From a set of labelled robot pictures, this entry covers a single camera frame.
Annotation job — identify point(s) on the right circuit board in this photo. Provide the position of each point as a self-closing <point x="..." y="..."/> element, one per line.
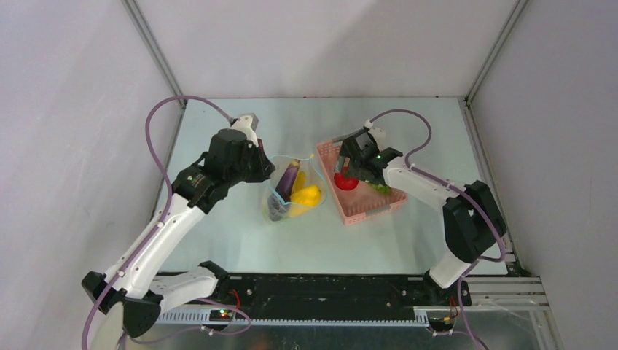
<point x="441" y="326"/>

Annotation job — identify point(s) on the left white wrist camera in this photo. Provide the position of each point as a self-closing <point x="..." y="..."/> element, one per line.
<point x="247" y="124"/>

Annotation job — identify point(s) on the clear zip top bag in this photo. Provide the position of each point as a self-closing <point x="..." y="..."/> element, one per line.
<point x="309" y="166"/>

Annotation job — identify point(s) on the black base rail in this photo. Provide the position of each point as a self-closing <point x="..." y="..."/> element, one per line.
<point x="332" y="298"/>

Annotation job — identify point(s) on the green grapes bunch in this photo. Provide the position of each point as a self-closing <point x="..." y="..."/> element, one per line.
<point x="381" y="188"/>

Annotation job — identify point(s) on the yellow bell pepper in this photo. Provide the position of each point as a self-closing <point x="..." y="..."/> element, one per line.
<point x="304" y="200"/>

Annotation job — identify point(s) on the circuit board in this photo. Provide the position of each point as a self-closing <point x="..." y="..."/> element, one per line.
<point x="441" y="326"/>
<point x="221" y="315"/>

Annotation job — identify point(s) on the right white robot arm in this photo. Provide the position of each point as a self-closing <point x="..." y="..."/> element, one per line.
<point x="472" y="221"/>

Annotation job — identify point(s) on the red tomato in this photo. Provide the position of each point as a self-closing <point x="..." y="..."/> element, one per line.
<point x="344" y="181"/>

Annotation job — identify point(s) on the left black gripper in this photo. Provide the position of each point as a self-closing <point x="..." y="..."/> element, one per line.
<point x="264" y="166"/>

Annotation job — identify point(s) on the left circuit board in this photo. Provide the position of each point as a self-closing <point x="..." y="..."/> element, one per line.
<point x="221" y="315"/>

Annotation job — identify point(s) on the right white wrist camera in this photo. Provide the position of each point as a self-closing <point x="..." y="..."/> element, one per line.
<point x="377" y="133"/>

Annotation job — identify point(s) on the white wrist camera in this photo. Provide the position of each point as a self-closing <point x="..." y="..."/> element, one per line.
<point x="247" y="124"/>
<point x="377" y="133"/>

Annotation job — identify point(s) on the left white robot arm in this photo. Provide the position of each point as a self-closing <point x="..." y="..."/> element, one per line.
<point x="131" y="282"/>

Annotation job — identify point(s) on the dark purple eggplant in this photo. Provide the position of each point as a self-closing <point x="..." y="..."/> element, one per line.
<point x="278" y="202"/>

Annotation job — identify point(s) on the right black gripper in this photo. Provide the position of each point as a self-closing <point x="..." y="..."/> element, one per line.
<point x="348" y="157"/>

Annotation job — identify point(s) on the yellow banana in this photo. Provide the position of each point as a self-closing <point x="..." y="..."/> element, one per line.
<point x="299" y="182"/>

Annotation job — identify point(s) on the pink plastic basket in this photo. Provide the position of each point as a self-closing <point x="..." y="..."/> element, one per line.
<point x="358" y="204"/>

